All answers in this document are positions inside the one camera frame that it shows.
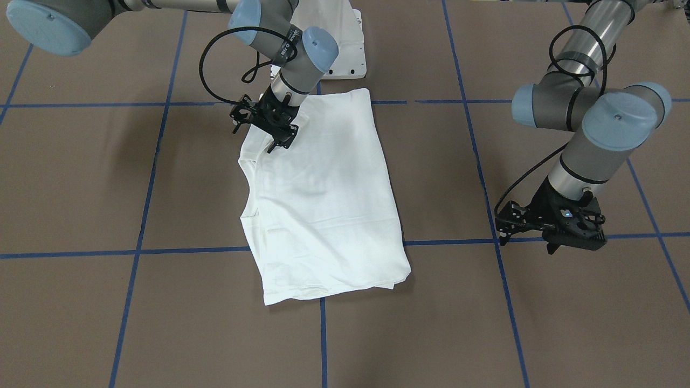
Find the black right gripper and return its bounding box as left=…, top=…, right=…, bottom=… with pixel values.
left=257, top=89, right=298, bottom=153

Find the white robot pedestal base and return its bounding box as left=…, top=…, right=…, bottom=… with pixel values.
left=291, top=1, right=367, bottom=80

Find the white long-sleeve printed shirt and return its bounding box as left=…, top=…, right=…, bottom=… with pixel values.
left=238, top=88, right=411, bottom=306

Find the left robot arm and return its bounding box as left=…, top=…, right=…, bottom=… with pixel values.
left=494, top=1, right=672, bottom=254

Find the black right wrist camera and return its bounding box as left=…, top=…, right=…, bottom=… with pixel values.
left=229, top=95, right=263, bottom=134

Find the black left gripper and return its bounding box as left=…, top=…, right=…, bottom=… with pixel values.
left=532, top=178, right=607, bottom=255

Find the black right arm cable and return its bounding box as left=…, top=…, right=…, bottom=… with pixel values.
left=198, top=27, right=297, bottom=106

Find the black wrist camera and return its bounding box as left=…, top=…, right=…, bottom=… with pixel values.
left=229, top=95, right=263, bottom=134
left=495, top=200, right=544, bottom=246

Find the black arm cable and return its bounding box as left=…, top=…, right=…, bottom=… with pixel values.
left=493, top=24, right=618, bottom=216
left=198, top=27, right=297, bottom=106

